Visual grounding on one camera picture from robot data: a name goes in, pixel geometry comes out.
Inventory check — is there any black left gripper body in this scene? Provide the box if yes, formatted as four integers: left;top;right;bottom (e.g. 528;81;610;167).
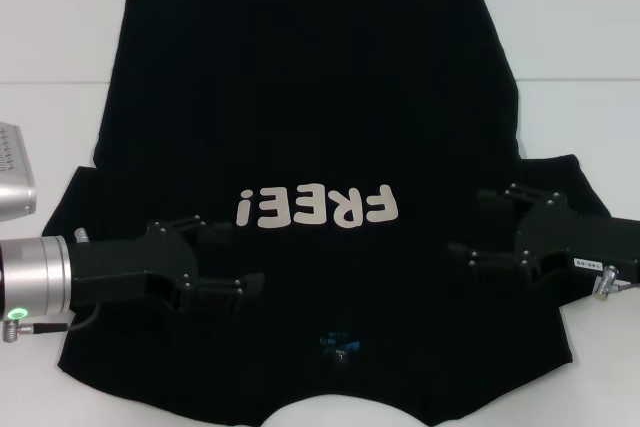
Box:
69;220;201;313

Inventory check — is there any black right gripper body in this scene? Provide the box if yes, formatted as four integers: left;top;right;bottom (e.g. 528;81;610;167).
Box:
514;196;640;289

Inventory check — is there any black shirt with FREE print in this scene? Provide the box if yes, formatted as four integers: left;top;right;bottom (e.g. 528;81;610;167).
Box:
42;0;612;427

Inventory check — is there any right gripper cable with plug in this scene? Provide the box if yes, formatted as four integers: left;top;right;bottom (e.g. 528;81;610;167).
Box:
592;265;640;304

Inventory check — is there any gripper cable with plug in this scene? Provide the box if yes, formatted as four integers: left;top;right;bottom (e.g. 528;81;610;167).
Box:
0;306;101;344
592;265;640;304

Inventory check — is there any left gripper cable with plug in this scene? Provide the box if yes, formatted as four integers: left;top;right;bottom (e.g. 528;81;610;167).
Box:
0;306;101;344

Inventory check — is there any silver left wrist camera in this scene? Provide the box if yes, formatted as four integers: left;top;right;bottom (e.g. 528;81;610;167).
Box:
0;121;39;221

